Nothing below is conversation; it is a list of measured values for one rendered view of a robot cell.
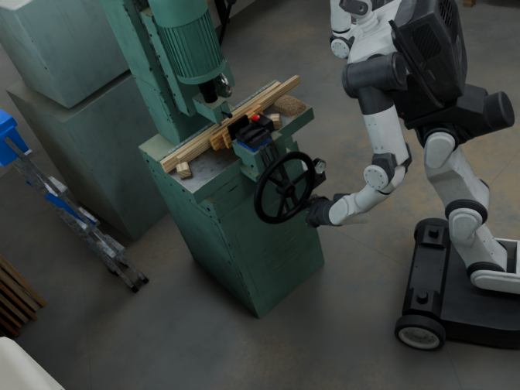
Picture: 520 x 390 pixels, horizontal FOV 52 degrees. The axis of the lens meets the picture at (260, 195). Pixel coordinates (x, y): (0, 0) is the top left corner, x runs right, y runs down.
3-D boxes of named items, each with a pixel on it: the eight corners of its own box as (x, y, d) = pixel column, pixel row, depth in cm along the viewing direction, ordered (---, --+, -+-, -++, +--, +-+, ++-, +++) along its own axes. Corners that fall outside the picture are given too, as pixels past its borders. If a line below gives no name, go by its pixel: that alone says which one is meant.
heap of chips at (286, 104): (293, 118, 207) (291, 111, 204) (270, 107, 216) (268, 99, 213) (309, 107, 210) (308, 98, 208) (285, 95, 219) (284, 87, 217)
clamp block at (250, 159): (258, 175, 193) (252, 155, 187) (236, 160, 202) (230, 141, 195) (288, 152, 198) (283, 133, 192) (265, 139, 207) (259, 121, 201)
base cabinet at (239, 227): (259, 321, 252) (217, 221, 203) (192, 259, 289) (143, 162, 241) (326, 262, 267) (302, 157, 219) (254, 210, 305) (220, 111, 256)
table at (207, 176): (211, 217, 187) (206, 205, 183) (166, 181, 207) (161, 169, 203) (332, 126, 208) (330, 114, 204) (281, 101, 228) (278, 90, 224)
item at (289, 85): (182, 166, 201) (179, 159, 199) (179, 165, 203) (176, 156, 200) (300, 83, 223) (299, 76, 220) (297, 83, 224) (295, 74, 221)
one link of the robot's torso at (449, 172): (494, 197, 200) (465, 98, 174) (490, 233, 189) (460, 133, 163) (452, 200, 208) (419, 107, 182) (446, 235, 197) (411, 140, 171)
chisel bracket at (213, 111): (218, 128, 199) (212, 109, 193) (197, 115, 208) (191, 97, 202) (234, 118, 202) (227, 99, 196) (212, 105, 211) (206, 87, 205)
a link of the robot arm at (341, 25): (338, -9, 190) (341, 39, 204) (322, 5, 186) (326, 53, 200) (364, -4, 185) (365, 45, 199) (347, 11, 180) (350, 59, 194)
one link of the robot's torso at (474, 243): (511, 254, 220) (487, 170, 194) (508, 294, 208) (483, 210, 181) (471, 255, 229) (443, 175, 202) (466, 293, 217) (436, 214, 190)
